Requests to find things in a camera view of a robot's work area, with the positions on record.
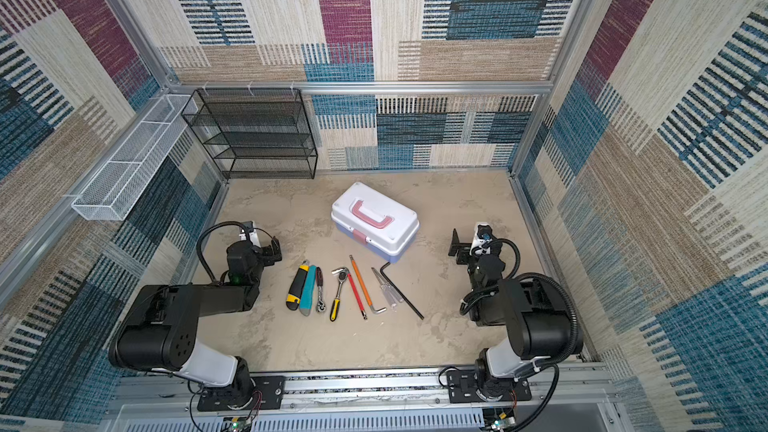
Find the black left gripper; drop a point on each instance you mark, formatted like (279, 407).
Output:
(267, 250)

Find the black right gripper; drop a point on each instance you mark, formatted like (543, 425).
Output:
(459, 245)

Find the yellow black handle ratchet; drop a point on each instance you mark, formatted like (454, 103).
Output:
(342, 275)

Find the white and blue toolbox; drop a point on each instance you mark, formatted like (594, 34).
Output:
(378, 222)

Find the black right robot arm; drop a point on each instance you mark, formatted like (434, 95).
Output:
(540, 318)

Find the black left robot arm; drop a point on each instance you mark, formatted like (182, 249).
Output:
(159, 332)

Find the black yellow utility knife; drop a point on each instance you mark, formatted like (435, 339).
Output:
(296, 288)

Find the teal utility knife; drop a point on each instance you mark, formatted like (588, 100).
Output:
(306, 299)

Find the black hex key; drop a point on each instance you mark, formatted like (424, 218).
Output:
(399, 293)

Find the red hex key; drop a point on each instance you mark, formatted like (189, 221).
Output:
(357, 297)

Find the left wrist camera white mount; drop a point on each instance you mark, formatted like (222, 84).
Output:
(252, 233)

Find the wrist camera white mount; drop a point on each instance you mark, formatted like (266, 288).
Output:
(482, 237)
(252, 233)

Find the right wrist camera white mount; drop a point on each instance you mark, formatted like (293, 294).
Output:
(482, 237)

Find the red black handle ratchet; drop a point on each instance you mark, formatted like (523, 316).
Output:
(320, 305)

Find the black wire shelf rack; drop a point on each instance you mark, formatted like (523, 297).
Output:
(254, 133)

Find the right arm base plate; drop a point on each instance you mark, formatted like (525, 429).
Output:
(466, 386)

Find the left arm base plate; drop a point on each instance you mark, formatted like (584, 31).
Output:
(261, 393)

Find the aluminium front rail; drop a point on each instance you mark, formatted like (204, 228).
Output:
(328, 390)

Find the white wire mesh basket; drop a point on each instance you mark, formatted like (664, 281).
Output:
(114, 190)

